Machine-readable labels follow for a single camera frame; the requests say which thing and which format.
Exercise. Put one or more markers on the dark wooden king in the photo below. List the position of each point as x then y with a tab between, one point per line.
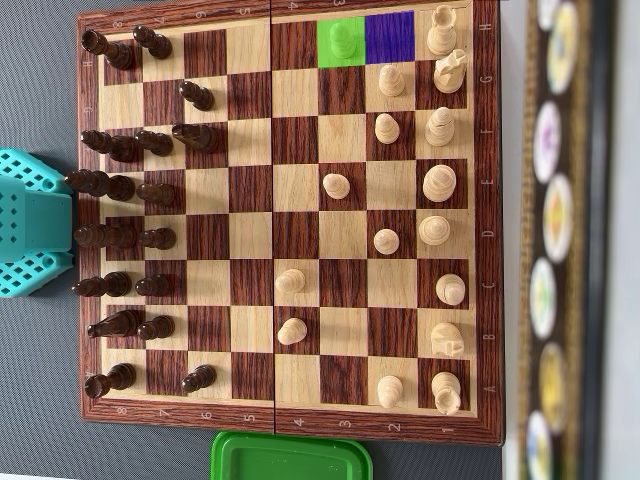
100	185

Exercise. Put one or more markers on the light wooden rook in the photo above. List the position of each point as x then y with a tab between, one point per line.
441	35
445	392

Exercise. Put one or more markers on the green plastic container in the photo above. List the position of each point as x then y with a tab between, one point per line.
290	457

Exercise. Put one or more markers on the wooden folding chessboard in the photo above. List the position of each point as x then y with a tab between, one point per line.
295	235

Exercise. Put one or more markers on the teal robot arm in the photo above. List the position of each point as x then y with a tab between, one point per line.
40	220

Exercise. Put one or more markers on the dark wooden rook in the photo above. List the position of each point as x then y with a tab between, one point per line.
110	380
112	50

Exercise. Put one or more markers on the grey textured mat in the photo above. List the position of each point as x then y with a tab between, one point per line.
40	360

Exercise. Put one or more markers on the light wooden pawn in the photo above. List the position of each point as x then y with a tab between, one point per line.
390	391
386	130
292	331
336	186
290	281
391	82
386	241
342	42

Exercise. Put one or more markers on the light wooden bishop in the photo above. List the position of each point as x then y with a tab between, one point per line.
440	127
450	290

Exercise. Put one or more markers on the dark wooden queen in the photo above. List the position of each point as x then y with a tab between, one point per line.
105	236

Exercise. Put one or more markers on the dark wooden knight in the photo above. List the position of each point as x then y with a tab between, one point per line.
117	324
197	137

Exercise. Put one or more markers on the light wooden knight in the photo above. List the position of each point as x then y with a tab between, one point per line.
450	72
446	340

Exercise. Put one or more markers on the teal perforated robot base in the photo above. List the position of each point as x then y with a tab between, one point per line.
30	272

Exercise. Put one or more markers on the dark wooden pawn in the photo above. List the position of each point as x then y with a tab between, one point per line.
152	42
156	328
157	238
199	378
197	96
155	142
154	285
155	193

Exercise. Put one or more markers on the dark wooden bishop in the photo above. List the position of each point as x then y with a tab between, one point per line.
102	285
110	145

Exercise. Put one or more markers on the light wooden king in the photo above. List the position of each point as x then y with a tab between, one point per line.
440	183

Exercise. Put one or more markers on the black framed round pictures panel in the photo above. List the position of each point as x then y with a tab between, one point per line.
560	250

